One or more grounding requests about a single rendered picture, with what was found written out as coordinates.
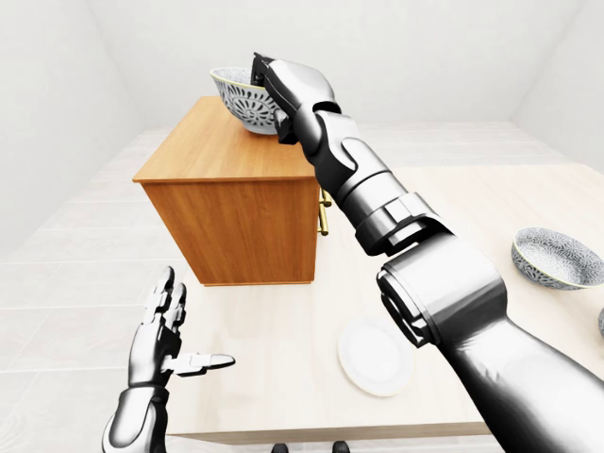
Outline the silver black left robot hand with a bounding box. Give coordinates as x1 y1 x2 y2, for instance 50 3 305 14
127 265 237 389

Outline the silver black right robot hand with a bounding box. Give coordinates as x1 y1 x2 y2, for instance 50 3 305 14
251 52 343 145

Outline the wooden cabinet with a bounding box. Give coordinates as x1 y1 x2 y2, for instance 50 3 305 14
131 95 333 288

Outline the white plate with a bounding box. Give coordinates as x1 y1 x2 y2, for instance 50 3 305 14
337 315 415 397

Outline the brass cabinet handle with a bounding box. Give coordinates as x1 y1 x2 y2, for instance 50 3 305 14
319 187 333 237

